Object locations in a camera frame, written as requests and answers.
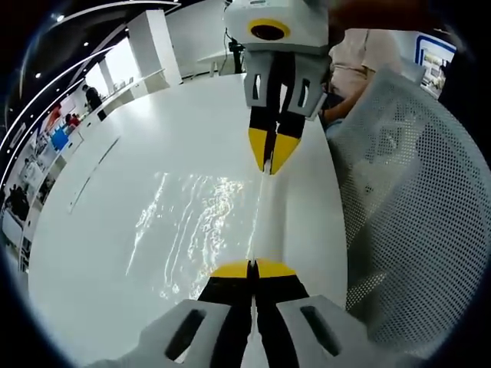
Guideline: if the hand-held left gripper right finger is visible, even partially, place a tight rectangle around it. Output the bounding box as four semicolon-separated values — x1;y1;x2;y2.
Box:
255;258;376;368

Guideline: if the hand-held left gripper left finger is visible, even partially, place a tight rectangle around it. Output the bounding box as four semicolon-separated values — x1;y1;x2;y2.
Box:
132;258;255;368

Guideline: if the person's beige shirt torso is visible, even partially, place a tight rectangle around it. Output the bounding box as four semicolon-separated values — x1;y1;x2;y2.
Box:
328;27;388;116

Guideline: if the black stand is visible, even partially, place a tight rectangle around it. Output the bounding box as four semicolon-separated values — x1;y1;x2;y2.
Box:
226;32;246;74

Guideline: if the white background table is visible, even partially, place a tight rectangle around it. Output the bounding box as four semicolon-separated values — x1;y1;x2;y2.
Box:
196;48;246;77

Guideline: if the blue framed display board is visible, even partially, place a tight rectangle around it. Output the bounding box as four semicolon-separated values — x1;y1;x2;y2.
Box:
413;33;458;91

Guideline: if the long white counter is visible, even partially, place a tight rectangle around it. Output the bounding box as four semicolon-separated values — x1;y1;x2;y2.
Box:
0;67;166;271

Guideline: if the narrow white square pillar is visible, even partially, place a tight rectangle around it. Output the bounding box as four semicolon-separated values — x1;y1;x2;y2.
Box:
127;8;183;90

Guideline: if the grey mesh office chair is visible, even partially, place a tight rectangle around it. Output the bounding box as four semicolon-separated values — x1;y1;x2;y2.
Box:
325;63;491;360

